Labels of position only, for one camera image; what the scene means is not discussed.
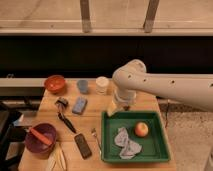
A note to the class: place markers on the metal fork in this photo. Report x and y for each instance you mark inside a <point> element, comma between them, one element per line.
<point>94,134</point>

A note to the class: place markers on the blue grey cup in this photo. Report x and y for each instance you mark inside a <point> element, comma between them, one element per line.
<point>83,86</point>

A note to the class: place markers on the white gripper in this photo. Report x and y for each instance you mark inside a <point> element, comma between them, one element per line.
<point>121,98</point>

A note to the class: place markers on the orange carrot stick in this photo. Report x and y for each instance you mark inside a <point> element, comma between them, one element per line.
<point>41,137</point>

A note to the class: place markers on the red yellow apple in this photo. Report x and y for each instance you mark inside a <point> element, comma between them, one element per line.
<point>141,129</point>

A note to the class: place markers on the blue sponge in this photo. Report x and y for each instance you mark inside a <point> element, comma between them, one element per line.
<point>79,105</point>

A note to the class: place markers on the black chair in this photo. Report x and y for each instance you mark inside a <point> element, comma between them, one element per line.
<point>9,133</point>

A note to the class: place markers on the black handled brush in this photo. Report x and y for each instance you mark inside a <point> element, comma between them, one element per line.
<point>62,104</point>

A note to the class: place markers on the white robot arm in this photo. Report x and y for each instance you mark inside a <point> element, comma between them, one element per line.
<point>192,89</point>

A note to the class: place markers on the purple bowl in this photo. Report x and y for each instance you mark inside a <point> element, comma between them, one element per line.
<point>34,145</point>

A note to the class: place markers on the green plastic tray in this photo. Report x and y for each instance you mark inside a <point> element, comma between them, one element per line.
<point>154,145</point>

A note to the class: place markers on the grey blue towel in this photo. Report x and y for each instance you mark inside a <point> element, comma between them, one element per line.
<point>129,148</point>

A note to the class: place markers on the red bowl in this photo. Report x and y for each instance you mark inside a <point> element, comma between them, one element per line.
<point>55,83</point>

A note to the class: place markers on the white cup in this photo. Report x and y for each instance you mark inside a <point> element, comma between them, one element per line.
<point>102,84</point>

